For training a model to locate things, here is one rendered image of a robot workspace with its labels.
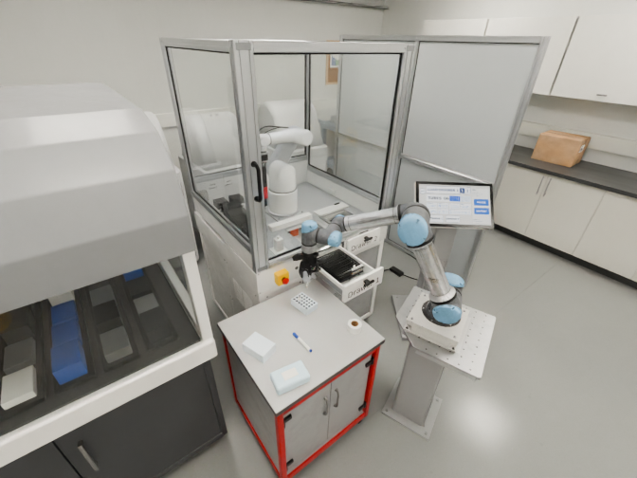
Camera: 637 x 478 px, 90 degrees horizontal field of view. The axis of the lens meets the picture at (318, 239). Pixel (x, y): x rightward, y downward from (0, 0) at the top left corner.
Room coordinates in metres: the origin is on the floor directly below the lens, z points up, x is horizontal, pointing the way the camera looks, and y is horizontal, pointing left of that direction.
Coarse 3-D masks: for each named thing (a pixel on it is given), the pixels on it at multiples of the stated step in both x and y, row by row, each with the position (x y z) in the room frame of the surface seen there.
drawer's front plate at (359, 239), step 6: (378, 228) 1.88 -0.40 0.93; (360, 234) 1.79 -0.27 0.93; (366, 234) 1.80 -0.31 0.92; (372, 234) 1.83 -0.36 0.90; (378, 234) 1.88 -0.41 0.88; (348, 240) 1.71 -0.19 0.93; (354, 240) 1.73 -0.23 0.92; (360, 240) 1.77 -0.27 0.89; (372, 240) 1.84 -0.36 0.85; (378, 240) 1.88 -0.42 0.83; (348, 246) 1.71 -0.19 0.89; (366, 246) 1.81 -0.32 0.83
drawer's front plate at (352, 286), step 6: (378, 270) 1.41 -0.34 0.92; (366, 276) 1.35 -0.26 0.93; (372, 276) 1.38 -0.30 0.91; (378, 276) 1.42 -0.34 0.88; (354, 282) 1.30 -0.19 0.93; (360, 282) 1.33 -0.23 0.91; (378, 282) 1.42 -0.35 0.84; (348, 288) 1.27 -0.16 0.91; (354, 288) 1.30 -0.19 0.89; (360, 288) 1.33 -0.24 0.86; (366, 288) 1.36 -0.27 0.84; (342, 294) 1.27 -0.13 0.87; (348, 294) 1.28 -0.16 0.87; (342, 300) 1.27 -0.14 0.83; (348, 300) 1.28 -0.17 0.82
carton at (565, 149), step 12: (552, 132) 3.71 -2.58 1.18; (564, 132) 3.72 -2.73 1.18; (540, 144) 3.61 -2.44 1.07; (552, 144) 3.53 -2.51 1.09; (564, 144) 3.44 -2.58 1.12; (576, 144) 3.36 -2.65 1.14; (540, 156) 3.57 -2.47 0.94; (552, 156) 3.49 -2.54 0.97; (564, 156) 3.41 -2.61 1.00; (576, 156) 3.37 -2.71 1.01
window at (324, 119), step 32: (256, 64) 1.40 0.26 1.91; (288, 64) 1.49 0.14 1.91; (320, 64) 1.59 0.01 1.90; (352, 64) 1.71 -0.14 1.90; (384, 64) 1.84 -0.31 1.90; (288, 96) 1.48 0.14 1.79; (320, 96) 1.59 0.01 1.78; (352, 96) 1.71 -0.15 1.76; (384, 96) 1.86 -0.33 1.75; (288, 128) 1.48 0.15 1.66; (320, 128) 1.60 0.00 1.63; (352, 128) 1.72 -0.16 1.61; (384, 128) 1.88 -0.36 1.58; (288, 160) 1.48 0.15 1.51; (320, 160) 1.60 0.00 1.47; (352, 160) 1.74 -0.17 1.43; (384, 160) 1.90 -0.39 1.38; (288, 192) 1.48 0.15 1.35; (320, 192) 1.60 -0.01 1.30; (352, 192) 1.75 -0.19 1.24; (288, 224) 1.47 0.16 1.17; (320, 224) 1.61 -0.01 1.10
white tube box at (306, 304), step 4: (296, 296) 1.33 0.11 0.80; (300, 296) 1.33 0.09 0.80; (304, 296) 1.34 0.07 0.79; (292, 300) 1.29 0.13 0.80; (296, 300) 1.30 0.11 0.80; (300, 300) 1.30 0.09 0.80; (304, 300) 1.30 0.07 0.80; (308, 300) 1.30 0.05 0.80; (312, 300) 1.30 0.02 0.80; (292, 304) 1.30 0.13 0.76; (296, 304) 1.27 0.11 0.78; (300, 304) 1.27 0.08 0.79; (304, 304) 1.26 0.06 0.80; (308, 304) 1.26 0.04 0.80; (312, 304) 1.27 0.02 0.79; (316, 304) 1.27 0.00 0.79; (300, 308) 1.25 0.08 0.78; (304, 308) 1.23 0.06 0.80; (308, 308) 1.23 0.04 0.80; (312, 308) 1.25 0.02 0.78; (316, 308) 1.27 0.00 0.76; (304, 312) 1.23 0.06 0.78; (308, 312) 1.23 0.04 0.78
